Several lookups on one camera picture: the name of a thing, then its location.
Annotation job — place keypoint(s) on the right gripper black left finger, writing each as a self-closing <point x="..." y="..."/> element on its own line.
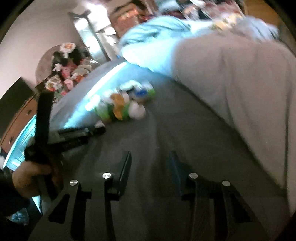
<point x="85" y="215"/>

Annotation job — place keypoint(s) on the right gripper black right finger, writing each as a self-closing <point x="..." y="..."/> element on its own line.
<point x="217" y="211"/>

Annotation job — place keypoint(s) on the left hand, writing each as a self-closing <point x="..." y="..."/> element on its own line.
<point x="31" y="179"/>

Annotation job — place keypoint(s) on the light blue perforated basket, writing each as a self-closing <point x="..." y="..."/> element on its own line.
<point x="16" y="154"/>

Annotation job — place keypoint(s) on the wooden chest of drawers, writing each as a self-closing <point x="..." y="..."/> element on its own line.
<point x="18" y="123"/>

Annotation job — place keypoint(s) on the black television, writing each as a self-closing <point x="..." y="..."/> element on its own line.
<point x="12" y="101"/>

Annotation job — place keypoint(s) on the grey bed sheet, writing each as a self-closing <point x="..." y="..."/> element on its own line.
<point x="176" y="120"/>

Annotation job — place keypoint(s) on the light blue grey duvet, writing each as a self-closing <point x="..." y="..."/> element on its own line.
<point x="244" y="73"/>

